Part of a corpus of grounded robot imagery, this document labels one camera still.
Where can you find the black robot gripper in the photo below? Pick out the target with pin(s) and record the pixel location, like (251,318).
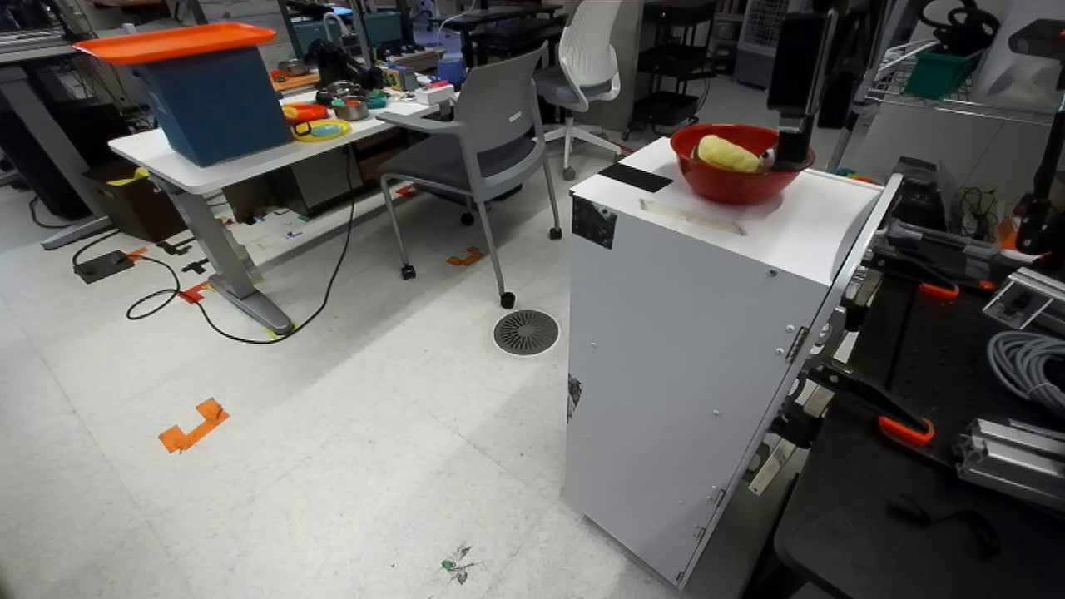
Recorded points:
(799,81)

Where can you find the red plastic bowl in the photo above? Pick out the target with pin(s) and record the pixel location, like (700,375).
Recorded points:
(721,184)

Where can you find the white toy fridge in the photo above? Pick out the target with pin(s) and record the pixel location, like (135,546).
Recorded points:
(687,332)

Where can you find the white office chair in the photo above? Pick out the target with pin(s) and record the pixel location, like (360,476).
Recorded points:
(585,74)

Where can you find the grey office chair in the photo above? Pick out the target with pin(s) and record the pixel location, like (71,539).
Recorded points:
(483,151)

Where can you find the blue bin orange lid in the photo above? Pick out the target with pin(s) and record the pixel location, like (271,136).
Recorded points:
(203,84)

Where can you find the white office desk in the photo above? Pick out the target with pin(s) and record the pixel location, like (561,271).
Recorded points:
(194,187)

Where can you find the orange floor tape marker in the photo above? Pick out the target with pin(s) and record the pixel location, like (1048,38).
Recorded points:
(186,436)

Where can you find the orange handled black clamp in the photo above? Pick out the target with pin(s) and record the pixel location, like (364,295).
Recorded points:
(894,416)

